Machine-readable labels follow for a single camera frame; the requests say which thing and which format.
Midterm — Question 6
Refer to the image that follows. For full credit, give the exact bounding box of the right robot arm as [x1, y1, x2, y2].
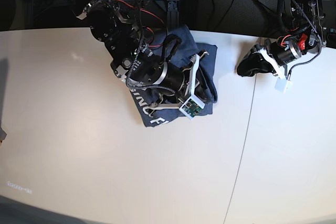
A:
[69, 0, 217, 120]

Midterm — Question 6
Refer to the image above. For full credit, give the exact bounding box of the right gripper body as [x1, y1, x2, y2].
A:
[141, 60, 193, 103]

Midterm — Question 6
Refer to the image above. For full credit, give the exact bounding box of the black tripod stand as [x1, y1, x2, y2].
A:
[230, 0, 289, 38]

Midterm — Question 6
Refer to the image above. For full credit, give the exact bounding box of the aluminium table leg profile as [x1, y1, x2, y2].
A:
[166, 0, 180, 30]

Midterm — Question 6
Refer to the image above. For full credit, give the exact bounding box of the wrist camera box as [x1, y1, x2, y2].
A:
[275, 78, 292, 93]
[179, 95, 205, 120]

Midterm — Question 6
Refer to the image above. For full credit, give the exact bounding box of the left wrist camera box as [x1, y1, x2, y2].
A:
[275, 78, 292, 93]

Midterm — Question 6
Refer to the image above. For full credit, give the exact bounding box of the blue grey T-shirt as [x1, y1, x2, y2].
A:
[130, 24, 219, 128]

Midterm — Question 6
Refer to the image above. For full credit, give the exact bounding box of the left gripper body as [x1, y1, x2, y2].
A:
[266, 37, 302, 66]

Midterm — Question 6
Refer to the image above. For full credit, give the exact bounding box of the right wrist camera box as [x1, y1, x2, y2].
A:
[179, 95, 205, 120]

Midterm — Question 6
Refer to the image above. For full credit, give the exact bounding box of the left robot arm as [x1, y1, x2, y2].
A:
[236, 0, 327, 80]

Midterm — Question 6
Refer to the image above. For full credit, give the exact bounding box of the black power adapter brick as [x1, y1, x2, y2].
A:
[180, 0, 198, 29]

